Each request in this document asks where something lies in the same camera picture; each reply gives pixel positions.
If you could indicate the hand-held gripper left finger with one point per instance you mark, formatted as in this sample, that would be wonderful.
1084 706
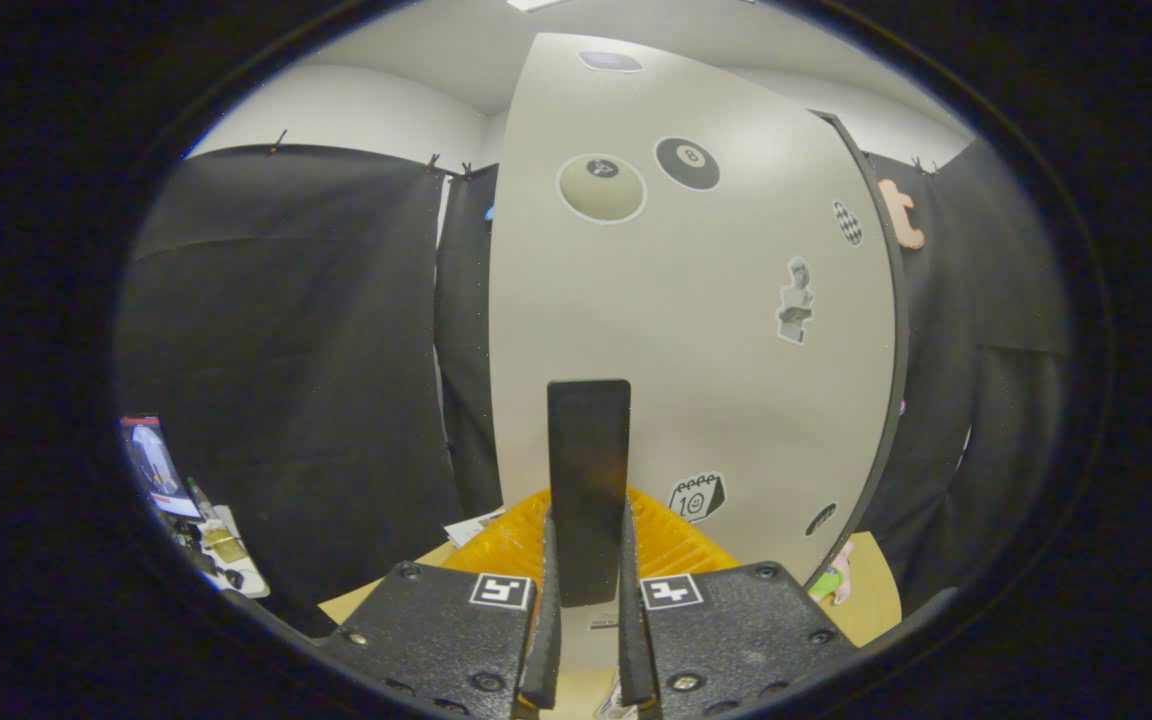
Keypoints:
546 650

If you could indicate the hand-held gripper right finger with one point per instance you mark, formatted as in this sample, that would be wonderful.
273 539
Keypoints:
633 650

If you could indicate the grey shoe cabinet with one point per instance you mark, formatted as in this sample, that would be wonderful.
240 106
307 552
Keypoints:
902 310

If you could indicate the white book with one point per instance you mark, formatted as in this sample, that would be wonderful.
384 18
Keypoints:
471 527

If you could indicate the green pink plush toy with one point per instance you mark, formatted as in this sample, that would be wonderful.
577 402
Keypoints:
829 583

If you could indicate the cluttered white tray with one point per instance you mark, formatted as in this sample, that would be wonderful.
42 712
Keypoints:
231 560

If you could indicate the black backdrop cloth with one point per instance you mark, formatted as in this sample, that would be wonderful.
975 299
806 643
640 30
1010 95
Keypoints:
286 350

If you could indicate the red blue printed package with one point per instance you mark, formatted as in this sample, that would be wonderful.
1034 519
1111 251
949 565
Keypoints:
156 465

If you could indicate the long fluorescent ceiling light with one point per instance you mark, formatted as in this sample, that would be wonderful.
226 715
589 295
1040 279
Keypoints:
536 4

